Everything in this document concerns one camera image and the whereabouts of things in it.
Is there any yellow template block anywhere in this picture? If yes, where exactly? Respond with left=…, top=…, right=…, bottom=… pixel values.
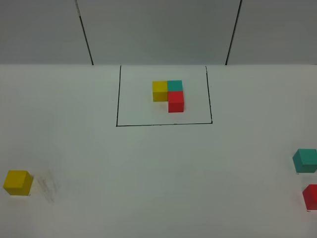
left=152, top=81, right=168, bottom=102

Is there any red template block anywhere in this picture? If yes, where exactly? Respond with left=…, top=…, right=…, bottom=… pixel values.
left=168, top=91, right=184, bottom=113

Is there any green template block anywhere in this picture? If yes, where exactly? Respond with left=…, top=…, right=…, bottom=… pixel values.
left=167, top=80, right=183, bottom=92

